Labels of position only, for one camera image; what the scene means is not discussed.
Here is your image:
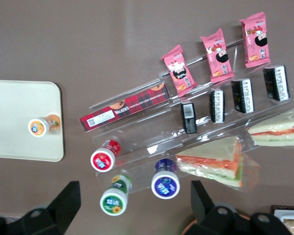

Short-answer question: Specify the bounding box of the beige plastic tray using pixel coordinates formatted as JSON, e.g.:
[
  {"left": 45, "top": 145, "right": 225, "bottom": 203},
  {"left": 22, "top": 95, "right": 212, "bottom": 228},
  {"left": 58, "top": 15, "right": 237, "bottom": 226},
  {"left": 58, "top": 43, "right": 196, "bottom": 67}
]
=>
[{"left": 0, "top": 79, "right": 64, "bottom": 162}]

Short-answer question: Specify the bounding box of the orange cap drink bottle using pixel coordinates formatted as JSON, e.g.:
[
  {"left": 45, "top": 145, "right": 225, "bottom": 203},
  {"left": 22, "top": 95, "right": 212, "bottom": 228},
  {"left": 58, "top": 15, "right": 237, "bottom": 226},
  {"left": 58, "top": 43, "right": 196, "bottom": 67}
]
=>
[{"left": 27, "top": 114, "right": 62, "bottom": 138}]

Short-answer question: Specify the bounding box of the pink cartoon snack pack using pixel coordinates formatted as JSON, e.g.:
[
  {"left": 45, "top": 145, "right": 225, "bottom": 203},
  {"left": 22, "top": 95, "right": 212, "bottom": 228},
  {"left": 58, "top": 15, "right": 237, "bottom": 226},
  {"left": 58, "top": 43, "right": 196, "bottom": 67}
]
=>
[
  {"left": 239, "top": 11, "right": 270, "bottom": 69},
  {"left": 161, "top": 44, "right": 198, "bottom": 98},
  {"left": 200, "top": 27, "right": 235, "bottom": 84}
]

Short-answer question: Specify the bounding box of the clear acrylic tiered stand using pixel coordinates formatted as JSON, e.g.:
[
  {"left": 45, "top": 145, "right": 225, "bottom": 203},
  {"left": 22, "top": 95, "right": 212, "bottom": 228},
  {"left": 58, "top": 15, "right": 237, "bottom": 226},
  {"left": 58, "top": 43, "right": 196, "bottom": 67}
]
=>
[{"left": 88, "top": 38, "right": 294, "bottom": 196}]

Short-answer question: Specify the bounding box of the red cap drink bottle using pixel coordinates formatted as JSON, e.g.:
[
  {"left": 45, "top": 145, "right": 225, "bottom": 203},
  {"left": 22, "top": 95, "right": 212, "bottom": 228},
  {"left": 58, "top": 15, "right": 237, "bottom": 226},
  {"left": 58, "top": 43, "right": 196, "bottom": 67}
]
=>
[{"left": 90, "top": 139, "right": 122, "bottom": 172}]

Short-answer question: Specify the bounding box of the green cap drink bottle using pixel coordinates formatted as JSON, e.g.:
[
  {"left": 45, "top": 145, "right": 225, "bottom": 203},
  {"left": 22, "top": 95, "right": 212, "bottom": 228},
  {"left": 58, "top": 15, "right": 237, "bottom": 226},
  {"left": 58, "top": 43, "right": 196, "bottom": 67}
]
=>
[{"left": 99, "top": 174, "right": 132, "bottom": 216}]

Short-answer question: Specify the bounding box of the red tartan shortbread box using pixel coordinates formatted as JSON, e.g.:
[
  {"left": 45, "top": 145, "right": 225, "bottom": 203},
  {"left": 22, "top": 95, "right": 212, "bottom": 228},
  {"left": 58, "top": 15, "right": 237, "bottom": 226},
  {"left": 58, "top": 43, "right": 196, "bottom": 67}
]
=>
[{"left": 78, "top": 82, "right": 171, "bottom": 133}]

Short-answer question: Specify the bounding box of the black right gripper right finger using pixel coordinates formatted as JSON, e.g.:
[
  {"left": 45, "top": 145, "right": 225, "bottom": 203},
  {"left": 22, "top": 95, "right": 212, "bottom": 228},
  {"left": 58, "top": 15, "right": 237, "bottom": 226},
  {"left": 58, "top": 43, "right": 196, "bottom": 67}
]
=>
[{"left": 190, "top": 180, "right": 293, "bottom": 235}]

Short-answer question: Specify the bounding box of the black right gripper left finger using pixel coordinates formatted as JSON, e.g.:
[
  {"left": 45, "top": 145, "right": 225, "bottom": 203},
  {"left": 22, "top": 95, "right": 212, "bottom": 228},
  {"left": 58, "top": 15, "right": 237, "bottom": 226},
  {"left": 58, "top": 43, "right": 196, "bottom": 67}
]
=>
[{"left": 0, "top": 181, "right": 81, "bottom": 235}]

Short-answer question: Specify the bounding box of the blue cap drink bottle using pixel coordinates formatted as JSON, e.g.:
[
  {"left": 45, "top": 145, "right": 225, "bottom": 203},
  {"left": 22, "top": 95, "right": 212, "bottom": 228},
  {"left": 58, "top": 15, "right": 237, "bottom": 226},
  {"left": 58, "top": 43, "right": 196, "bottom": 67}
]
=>
[{"left": 151, "top": 158, "right": 181, "bottom": 199}]

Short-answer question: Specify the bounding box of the triangle sandwich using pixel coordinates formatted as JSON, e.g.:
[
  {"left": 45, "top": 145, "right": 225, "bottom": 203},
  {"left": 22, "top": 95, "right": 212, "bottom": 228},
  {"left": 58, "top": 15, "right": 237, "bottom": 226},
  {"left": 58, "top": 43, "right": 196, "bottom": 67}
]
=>
[
  {"left": 246, "top": 105, "right": 294, "bottom": 148},
  {"left": 175, "top": 136, "right": 260, "bottom": 188}
]

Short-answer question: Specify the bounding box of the black milk carton rightmost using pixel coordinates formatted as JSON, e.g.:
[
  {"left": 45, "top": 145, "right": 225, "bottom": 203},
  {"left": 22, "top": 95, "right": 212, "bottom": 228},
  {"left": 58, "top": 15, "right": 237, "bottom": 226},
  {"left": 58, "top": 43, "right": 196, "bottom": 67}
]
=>
[{"left": 180, "top": 98, "right": 198, "bottom": 135}]

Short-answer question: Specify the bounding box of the black milk carton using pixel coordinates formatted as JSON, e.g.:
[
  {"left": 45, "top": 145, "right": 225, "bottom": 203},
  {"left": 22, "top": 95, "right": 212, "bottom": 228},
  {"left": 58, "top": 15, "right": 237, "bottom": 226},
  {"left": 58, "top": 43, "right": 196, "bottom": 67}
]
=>
[
  {"left": 231, "top": 78, "right": 255, "bottom": 114},
  {"left": 263, "top": 65, "right": 291, "bottom": 102},
  {"left": 209, "top": 88, "right": 226, "bottom": 123},
  {"left": 180, "top": 98, "right": 198, "bottom": 135}
]

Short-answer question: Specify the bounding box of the white rectangular serving dish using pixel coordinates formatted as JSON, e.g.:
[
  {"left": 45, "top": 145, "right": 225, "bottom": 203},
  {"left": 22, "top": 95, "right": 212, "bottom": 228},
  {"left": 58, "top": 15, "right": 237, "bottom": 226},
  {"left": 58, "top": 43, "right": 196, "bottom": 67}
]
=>
[{"left": 270, "top": 205, "right": 294, "bottom": 235}]

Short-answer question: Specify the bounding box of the black milk carton leftmost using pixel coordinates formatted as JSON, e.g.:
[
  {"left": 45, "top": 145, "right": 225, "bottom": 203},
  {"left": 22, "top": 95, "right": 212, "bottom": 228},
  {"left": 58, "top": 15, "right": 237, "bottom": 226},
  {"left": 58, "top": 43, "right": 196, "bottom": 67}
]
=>
[{"left": 263, "top": 65, "right": 291, "bottom": 102}]

